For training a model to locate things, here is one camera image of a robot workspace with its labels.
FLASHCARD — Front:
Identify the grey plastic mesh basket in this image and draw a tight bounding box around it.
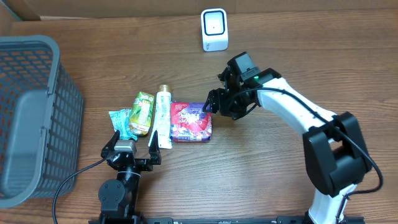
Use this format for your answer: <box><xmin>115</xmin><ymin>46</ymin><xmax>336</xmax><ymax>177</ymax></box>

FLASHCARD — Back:
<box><xmin>1</xmin><ymin>35</ymin><xmax>85</xmax><ymax>208</ymax></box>

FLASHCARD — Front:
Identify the green yellow snack pouch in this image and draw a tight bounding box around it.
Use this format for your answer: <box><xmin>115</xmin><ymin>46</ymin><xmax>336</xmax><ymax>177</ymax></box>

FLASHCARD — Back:
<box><xmin>129</xmin><ymin>91</ymin><xmax>155</xmax><ymax>136</ymax></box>

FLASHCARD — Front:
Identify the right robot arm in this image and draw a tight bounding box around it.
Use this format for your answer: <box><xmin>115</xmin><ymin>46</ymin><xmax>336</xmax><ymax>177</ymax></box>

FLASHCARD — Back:
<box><xmin>203</xmin><ymin>66</ymin><xmax>372</xmax><ymax>223</ymax></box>

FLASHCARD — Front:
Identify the white barcode scanner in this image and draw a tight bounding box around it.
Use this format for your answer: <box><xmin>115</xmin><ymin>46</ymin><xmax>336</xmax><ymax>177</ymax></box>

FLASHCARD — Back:
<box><xmin>200</xmin><ymin>8</ymin><xmax>229</xmax><ymax>52</ymax></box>

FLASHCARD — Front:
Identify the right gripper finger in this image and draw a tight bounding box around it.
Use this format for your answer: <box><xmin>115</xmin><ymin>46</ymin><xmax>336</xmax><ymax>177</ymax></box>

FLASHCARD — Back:
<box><xmin>202</xmin><ymin>89</ymin><xmax>221</xmax><ymax>114</ymax></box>
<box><xmin>218</xmin><ymin>68</ymin><xmax>233</xmax><ymax>90</ymax></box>

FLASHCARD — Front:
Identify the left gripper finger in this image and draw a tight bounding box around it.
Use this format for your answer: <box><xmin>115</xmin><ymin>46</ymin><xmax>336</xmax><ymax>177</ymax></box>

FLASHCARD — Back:
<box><xmin>149</xmin><ymin>131</ymin><xmax>162</xmax><ymax>165</ymax></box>
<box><xmin>101</xmin><ymin>130</ymin><xmax>120</xmax><ymax>158</ymax></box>

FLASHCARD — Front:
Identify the white tube gold cap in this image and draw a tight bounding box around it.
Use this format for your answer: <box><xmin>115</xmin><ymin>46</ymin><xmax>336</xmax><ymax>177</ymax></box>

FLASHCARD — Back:
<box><xmin>148</xmin><ymin>85</ymin><xmax>172</xmax><ymax>149</ymax></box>

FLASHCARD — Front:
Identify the teal wet wipes pack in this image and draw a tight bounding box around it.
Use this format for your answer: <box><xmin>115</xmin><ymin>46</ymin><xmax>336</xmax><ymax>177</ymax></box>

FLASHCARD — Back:
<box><xmin>108</xmin><ymin>109</ymin><xmax>137</xmax><ymax>141</ymax></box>

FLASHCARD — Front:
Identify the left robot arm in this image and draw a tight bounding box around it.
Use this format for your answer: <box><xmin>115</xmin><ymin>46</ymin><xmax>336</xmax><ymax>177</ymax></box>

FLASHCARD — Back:
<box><xmin>98</xmin><ymin>131</ymin><xmax>162</xmax><ymax>223</ymax></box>

